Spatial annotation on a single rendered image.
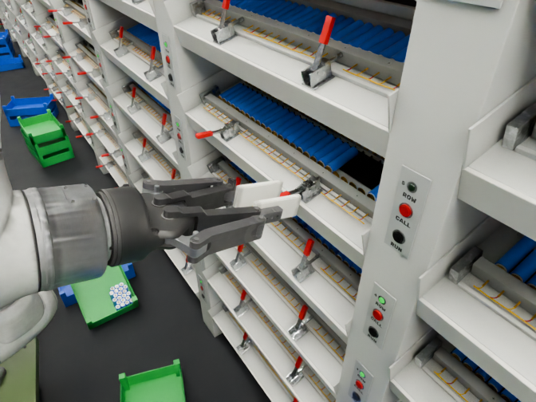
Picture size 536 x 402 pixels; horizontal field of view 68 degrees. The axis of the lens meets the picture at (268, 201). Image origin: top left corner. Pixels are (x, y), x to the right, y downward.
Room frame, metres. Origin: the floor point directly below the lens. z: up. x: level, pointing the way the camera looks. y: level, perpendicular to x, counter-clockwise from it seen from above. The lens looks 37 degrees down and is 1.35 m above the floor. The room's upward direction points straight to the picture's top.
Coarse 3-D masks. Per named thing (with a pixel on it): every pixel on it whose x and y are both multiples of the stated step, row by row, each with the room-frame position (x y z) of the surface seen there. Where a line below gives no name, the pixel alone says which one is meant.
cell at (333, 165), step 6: (348, 150) 0.63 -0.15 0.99; (354, 150) 0.63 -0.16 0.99; (342, 156) 0.62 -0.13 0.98; (348, 156) 0.62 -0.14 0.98; (354, 156) 0.63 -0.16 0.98; (330, 162) 0.61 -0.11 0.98; (336, 162) 0.61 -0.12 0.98; (342, 162) 0.61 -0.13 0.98; (330, 168) 0.60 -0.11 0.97; (336, 168) 0.60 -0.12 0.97
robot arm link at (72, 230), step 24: (24, 192) 0.27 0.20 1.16; (48, 192) 0.27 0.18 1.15; (72, 192) 0.28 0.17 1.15; (48, 216) 0.25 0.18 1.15; (72, 216) 0.25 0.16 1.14; (96, 216) 0.26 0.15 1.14; (48, 240) 0.23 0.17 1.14; (72, 240) 0.24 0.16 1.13; (96, 240) 0.25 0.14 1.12; (48, 264) 0.22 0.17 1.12; (72, 264) 0.23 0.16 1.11; (96, 264) 0.24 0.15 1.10; (48, 288) 0.22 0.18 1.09
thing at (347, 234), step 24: (192, 96) 0.93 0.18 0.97; (216, 96) 0.95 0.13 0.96; (264, 96) 0.91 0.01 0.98; (192, 120) 0.88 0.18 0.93; (216, 120) 0.85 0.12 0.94; (216, 144) 0.80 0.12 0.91; (240, 144) 0.74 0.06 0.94; (264, 168) 0.65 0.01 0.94; (312, 216) 0.52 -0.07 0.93; (336, 216) 0.50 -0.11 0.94; (360, 216) 0.50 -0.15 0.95; (336, 240) 0.48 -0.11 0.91; (360, 240) 0.45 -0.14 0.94; (360, 264) 0.44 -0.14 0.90
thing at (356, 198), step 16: (208, 96) 0.92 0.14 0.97; (224, 112) 0.85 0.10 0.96; (256, 128) 0.75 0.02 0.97; (272, 144) 0.70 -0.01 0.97; (288, 144) 0.68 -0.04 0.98; (304, 160) 0.62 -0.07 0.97; (304, 176) 0.60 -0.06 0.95; (320, 176) 0.58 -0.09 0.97; (336, 176) 0.57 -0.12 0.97; (336, 192) 0.55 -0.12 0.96; (352, 192) 0.52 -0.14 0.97; (368, 208) 0.48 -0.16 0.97
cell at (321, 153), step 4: (336, 140) 0.67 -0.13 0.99; (340, 140) 0.67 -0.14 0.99; (328, 144) 0.66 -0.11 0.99; (332, 144) 0.66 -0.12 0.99; (336, 144) 0.66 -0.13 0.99; (340, 144) 0.66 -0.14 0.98; (324, 148) 0.65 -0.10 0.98; (328, 148) 0.65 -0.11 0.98; (332, 148) 0.65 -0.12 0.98; (316, 152) 0.64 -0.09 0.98; (320, 152) 0.64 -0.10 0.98; (324, 152) 0.64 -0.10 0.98; (328, 152) 0.65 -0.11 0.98; (316, 156) 0.63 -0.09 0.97; (320, 156) 0.64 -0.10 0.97; (316, 160) 0.64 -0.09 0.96
